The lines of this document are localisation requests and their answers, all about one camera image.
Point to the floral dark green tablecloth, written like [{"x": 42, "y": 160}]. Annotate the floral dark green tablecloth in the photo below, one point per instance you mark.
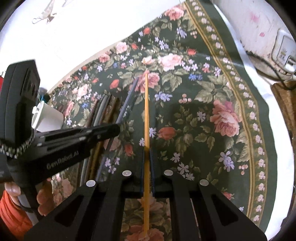
[{"x": 207, "y": 119}]

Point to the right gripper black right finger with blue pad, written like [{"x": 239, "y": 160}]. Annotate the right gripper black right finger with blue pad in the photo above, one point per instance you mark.
[{"x": 199, "y": 210}]

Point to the white rice cooker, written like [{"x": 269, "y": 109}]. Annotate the white rice cooker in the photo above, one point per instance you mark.
[{"x": 261, "y": 31}]

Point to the person's left hand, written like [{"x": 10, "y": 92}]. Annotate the person's left hand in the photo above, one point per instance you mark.
[{"x": 44, "y": 197}]

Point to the silver metal chopstick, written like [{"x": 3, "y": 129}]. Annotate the silver metal chopstick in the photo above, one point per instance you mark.
[{"x": 96, "y": 120}]

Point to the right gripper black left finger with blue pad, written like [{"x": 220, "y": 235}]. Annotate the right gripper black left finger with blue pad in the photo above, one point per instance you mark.
[{"x": 94, "y": 213}]

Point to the yellow bamboo chopstick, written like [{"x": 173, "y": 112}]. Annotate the yellow bamboo chopstick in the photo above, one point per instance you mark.
[{"x": 146, "y": 158}]

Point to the orange sleeve forearm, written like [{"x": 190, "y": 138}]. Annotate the orange sleeve forearm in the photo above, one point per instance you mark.
[{"x": 14, "y": 218}]

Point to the white ceramic utensil cup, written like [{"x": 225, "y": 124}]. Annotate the white ceramic utensil cup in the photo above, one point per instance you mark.
[{"x": 46, "y": 118}]

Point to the brown wooden chopstick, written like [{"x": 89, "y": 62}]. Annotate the brown wooden chopstick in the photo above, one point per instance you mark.
[{"x": 106, "y": 161}]

